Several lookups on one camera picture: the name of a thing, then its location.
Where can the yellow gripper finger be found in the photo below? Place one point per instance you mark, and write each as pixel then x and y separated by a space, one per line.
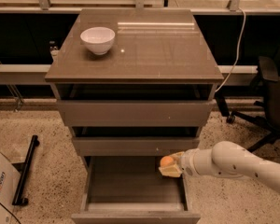
pixel 171 171
pixel 176 156

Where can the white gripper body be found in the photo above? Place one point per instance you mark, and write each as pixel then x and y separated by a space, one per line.
pixel 188 163

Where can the orange fruit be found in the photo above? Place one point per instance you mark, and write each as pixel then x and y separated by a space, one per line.
pixel 166 161

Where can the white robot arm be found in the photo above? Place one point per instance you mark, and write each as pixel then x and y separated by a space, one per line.
pixel 224 160

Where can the open bottom drawer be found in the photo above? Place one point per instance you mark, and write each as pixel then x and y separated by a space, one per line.
pixel 131 190

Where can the brown drawer cabinet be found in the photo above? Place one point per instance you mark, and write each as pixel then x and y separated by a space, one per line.
pixel 159 55

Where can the middle drawer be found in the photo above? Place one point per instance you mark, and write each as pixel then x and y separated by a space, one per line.
pixel 136 146

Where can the top drawer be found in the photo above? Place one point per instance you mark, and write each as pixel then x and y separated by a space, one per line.
pixel 134 114

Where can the black office chair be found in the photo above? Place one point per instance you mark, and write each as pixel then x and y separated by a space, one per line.
pixel 269 76

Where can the white ceramic bowl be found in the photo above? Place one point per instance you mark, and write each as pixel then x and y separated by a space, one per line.
pixel 98 40

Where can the black metal bar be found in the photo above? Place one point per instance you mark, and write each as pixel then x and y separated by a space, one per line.
pixel 23 168

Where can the small glass bottle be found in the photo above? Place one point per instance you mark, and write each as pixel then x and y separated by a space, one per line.
pixel 53 49

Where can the cardboard box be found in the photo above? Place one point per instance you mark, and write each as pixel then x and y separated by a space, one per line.
pixel 9 178

